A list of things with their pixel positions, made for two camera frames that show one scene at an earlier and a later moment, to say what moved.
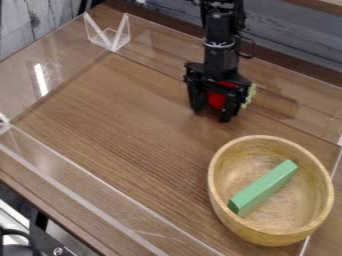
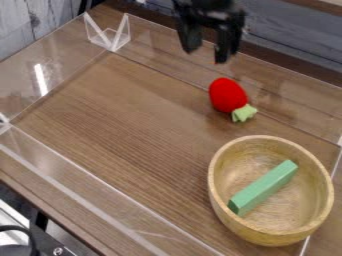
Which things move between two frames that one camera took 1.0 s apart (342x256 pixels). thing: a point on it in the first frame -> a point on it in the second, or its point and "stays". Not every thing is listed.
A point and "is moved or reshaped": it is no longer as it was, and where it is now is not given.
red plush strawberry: (217, 98) is moved or reshaped
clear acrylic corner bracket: (109, 38) stays
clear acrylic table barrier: (101, 141) stays
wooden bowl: (272, 189) stays
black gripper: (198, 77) -> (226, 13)
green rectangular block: (264, 187) stays
